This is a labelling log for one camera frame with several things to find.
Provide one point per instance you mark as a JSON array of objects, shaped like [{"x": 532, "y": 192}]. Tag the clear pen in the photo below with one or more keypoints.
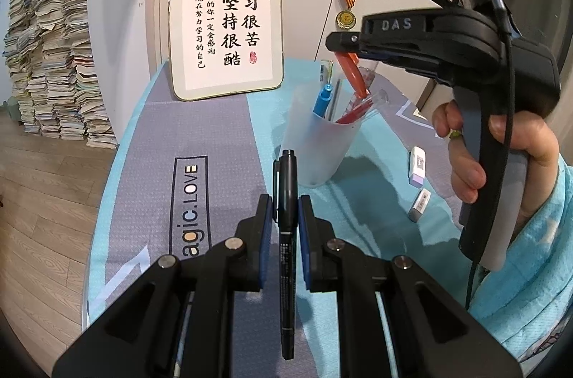
[{"x": 376, "y": 98}]

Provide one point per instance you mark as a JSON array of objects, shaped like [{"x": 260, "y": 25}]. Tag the framed calligraphy board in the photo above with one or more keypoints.
[{"x": 224, "y": 33}]

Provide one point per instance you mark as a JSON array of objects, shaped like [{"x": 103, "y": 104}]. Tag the frosted plastic cup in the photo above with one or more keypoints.
[{"x": 313, "y": 145}]

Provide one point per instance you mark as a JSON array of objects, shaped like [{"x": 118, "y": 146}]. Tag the white eraser with grey sleeve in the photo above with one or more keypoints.
[{"x": 420, "y": 205}]

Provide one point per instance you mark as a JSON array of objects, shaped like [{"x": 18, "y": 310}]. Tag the orange pen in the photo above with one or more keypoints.
[{"x": 353, "y": 76}]

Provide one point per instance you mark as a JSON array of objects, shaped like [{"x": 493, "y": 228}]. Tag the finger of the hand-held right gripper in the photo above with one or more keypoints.
[
  {"x": 394, "y": 26},
  {"x": 403, "y": 62}
]

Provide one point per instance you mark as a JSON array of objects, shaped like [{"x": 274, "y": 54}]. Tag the person's right forearm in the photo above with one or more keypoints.
[{"x": 528, "y": 270}]

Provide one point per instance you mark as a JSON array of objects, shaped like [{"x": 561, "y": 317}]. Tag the person's right hand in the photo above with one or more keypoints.
[{"x": 465, "y": 163}]

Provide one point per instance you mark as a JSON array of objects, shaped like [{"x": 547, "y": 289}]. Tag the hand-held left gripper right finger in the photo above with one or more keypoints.
[{"x": 305, "y": 235}]

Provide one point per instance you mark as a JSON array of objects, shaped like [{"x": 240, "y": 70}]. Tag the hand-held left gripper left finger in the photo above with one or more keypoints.
[{"x": 266, "y": 226}]

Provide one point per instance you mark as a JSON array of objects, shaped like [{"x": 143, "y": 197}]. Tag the blue and grey table mat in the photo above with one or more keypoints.
[{"x": 215, "y": 145}]

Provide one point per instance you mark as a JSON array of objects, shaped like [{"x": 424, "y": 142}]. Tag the white eraser with purple end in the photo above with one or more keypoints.
[{"x": 417, "y": 165}]

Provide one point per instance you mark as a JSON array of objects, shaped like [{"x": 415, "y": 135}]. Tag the red pen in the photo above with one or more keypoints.
[{"x": 353, "y": 112}]

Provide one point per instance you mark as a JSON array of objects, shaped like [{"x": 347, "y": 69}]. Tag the black marker pen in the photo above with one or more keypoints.
[{"x": 286, "y": 190}]

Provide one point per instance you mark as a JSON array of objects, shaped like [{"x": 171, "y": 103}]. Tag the blue pen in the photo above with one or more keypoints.
[{"x": 321, "y": 103}]

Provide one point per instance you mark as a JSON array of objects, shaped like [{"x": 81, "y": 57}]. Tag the tall stack of papers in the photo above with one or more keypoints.
[{"x": 58, "y": 60}]

